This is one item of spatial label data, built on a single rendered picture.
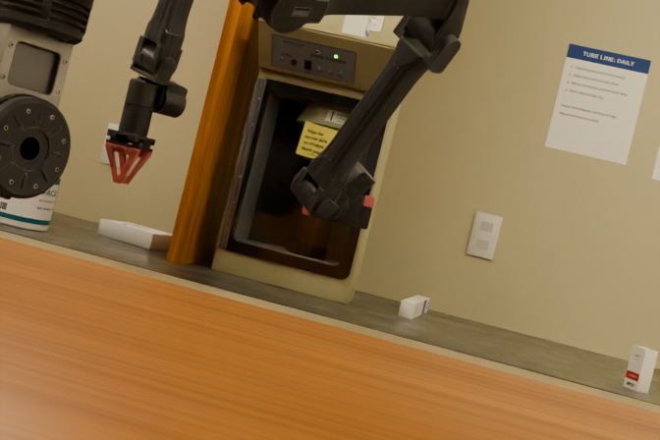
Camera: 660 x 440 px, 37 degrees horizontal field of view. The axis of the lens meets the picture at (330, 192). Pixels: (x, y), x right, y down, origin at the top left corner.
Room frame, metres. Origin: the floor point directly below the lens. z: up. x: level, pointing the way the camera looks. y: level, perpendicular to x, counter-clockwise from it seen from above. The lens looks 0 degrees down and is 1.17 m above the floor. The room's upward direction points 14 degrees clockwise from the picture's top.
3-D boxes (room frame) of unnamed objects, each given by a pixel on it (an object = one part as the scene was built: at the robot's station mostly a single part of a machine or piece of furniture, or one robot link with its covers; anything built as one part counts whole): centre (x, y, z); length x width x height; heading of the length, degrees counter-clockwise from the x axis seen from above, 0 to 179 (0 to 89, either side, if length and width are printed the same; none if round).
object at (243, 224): (2.19, 0.06, 1.19); 0.30 x 0.01 x 0.40; 81
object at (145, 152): (1.94, 0.40, 1.14); 0.07 x 0.07 x 0.09; 81
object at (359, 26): (2.14, 0.03, 1.54); 0.05 x 0.05 x 0.06; 81
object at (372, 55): (2.14, 0.07, 1.46); 0.32 x 0.12 x 0.10; 81
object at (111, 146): (1.92, 0.41, 1.14); 0.07 x 0.07 x 0.09; 81
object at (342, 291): (2.32, 0.04, 1.32); 0.32 x 0.25 x 0.77; 81
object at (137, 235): (2.40, 0.43, 0.96); 0.16 x 0.12 x 0.04; 66
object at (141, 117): (1.93, 0.41, 1.21); 0.10 x 0.07 x 0.07; 171
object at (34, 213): (2.16, 0.65, 1.01); 0.13 x 0.13 x 0.15
